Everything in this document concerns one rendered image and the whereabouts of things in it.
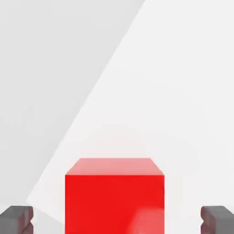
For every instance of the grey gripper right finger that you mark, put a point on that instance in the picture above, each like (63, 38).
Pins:
(219, 222)

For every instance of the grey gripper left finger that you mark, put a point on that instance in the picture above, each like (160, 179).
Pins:
(14, 221)

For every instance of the small red cube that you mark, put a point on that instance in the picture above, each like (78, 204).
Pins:
(113, 203)

